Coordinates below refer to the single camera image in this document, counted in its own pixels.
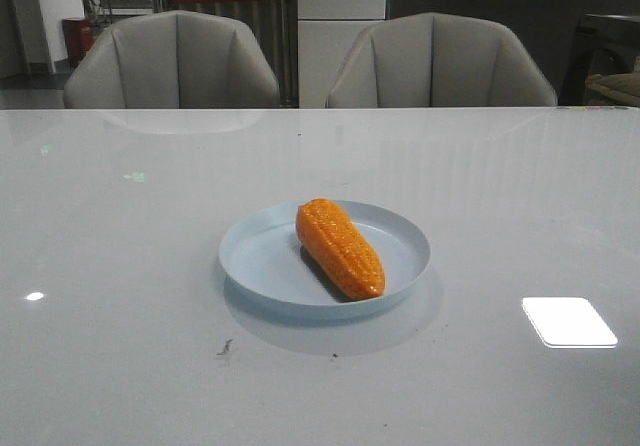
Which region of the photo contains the beige cushion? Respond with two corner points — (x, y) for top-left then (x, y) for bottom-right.
(585, 73), (639, 107)

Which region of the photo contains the light blue round plate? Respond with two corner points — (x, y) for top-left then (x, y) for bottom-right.
(219, 200), (431, 321)

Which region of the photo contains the grey upholstered chair right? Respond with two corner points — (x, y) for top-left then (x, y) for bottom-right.
(325, 13), (557, 109)

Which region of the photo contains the grey counter with white top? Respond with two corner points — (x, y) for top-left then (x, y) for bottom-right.
(386, 0), (639, 105)

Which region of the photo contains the grey upholstered chair left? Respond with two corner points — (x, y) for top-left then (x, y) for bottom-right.
(63, 10), (280, 109)

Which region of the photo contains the grey upholstered chair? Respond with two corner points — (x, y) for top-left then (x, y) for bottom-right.
(325, 13), (557, 109)
(63, 10), (280, 109)

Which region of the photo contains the white cabinet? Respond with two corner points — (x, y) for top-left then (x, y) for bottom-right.
(297, 0), (386, 108)

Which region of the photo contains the orange plastic corn cob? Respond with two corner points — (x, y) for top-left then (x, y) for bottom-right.
(295, 198), (386, 301)

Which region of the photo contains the red trash bin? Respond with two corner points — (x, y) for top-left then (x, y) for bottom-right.
(62, 18), (94, 68)

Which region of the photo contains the dark wooden armchair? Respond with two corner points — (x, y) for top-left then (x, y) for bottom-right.
(559, 14), (639, 106)

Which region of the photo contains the metal barrier post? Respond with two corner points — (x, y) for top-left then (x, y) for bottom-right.
(279, 0), (295, 107)

